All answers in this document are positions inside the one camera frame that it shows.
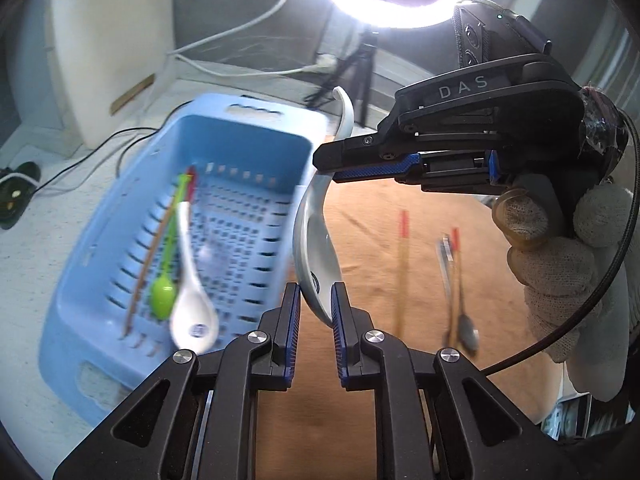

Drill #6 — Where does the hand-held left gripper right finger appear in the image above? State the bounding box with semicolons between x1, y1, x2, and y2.
330;282;596;480

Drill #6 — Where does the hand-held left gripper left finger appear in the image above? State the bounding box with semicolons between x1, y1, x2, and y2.
52;282;303;480

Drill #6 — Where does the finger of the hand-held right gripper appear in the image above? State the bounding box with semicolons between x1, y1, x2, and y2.
312;132;418;171
331;152;501;195

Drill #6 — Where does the white ceramic spoon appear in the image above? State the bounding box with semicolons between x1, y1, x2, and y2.
170;200;221;353
292;86;356;328

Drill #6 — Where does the red chopstick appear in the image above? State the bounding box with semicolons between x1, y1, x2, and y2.
392;210;412;333
446;227;463;346
122;165;198;338

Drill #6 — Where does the blue plastic basket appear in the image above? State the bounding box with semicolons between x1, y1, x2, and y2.
37;92;331;423

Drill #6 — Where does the metal spoon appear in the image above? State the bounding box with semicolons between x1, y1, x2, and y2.
435;235;482;353

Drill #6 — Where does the green plastic spoon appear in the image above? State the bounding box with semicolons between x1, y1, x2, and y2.
150;172;193;321

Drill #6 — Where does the person's right hand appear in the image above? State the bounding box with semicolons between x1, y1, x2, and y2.
492;175;640;403

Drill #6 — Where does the black tripod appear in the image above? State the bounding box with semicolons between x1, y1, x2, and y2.
305;27;381;126

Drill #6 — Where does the brown table mat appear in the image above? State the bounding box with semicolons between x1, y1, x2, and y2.
255;135;576;480

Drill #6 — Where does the white cutting board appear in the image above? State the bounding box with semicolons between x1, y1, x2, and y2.
47;0;178;151

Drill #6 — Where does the dark green round object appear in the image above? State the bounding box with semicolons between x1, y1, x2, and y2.
0;162;41;231

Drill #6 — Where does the white cable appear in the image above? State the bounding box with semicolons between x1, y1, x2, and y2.
167;0;293;56

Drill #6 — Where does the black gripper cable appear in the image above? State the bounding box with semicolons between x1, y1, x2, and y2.
477;115;640;376

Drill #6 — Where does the black cable with controller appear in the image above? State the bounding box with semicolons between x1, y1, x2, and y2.
30;127;166;196

